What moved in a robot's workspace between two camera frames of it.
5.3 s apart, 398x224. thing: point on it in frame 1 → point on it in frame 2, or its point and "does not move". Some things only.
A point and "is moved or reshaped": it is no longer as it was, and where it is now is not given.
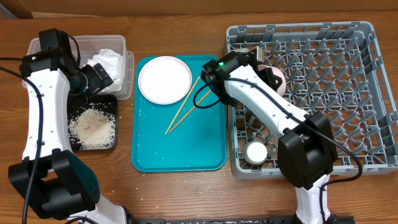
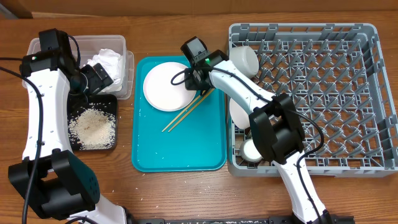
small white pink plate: (277, 74) → (239, 116)
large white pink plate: (165, 79) is moved or reshaped
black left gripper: (98, 81) does not move
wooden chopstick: (191, 109) does not move
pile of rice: (93, 128) does not move
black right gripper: (268, 73) → (192, 83)
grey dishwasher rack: (336, 68) does not move
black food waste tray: (92, 121) does not move
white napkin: (114, 65) does not move
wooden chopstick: (182, 105) → (181, 112)
